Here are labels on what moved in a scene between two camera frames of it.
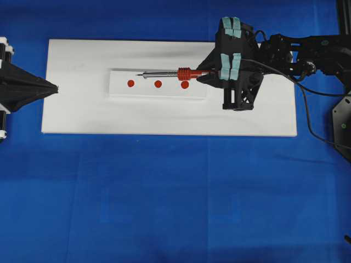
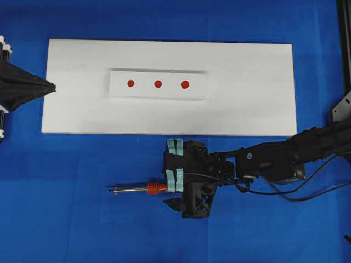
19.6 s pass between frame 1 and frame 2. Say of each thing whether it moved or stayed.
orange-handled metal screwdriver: moved
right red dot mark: stayed
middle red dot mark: stayed
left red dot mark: stayed
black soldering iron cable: moved
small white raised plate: stayed
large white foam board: stayed
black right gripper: moved
